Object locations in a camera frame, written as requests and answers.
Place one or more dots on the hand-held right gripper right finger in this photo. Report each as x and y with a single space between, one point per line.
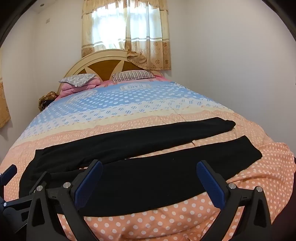
211 185

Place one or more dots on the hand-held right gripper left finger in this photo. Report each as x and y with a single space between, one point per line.
89 183

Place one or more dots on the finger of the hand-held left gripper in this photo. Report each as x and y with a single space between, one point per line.
9 172

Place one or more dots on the black pants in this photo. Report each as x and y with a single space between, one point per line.
143 176

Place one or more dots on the golden side curtain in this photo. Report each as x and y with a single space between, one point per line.
4 104

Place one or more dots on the polka-dot peach and blue blanket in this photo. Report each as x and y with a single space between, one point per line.
143 109

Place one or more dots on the pink folded blanket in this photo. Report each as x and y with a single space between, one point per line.
76 89

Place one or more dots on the grey patterned pillow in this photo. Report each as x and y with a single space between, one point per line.
77 80

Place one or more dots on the striped pillow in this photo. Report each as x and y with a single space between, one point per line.
133 75

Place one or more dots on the cream and wood headboard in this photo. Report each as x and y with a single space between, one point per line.
101 66

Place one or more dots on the beige floral window curtain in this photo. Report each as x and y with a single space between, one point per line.
153 48

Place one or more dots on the bright window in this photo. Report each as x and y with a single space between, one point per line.
111 30

